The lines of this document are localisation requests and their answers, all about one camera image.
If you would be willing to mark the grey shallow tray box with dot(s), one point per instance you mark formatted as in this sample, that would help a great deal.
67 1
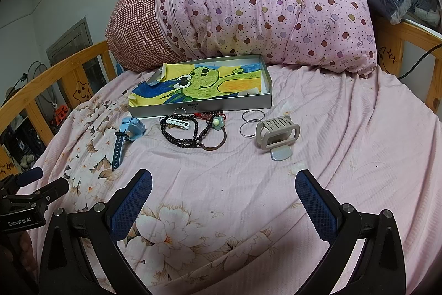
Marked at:
235 103

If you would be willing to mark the pink apple-print rolled quilt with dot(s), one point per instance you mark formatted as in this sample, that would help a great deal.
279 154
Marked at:
337 35

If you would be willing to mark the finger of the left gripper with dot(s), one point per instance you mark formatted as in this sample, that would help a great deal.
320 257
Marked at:
47 194
13 182

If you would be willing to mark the pink floral bed sheet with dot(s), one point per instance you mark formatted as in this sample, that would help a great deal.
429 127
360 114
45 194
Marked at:
228 220

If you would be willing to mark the light blue wrist watch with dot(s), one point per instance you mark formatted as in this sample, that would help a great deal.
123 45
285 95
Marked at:
130 130

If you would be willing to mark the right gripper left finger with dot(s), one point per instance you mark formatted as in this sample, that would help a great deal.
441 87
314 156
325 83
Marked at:
64 264

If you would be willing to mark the standing fan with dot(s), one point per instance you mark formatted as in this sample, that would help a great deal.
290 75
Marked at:
33 89

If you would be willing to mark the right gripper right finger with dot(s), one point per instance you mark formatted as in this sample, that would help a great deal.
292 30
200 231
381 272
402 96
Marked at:
380 268

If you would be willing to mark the grey door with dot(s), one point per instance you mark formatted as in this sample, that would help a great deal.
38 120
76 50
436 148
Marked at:
72 41

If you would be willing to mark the wooden bed rail right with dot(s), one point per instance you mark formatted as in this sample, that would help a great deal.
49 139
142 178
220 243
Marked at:
412 52

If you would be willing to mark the beige hair claw clip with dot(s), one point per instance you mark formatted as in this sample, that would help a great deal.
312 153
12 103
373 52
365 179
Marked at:
277 132

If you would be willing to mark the person's left hand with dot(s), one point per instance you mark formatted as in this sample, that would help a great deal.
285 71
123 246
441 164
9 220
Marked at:
19 245

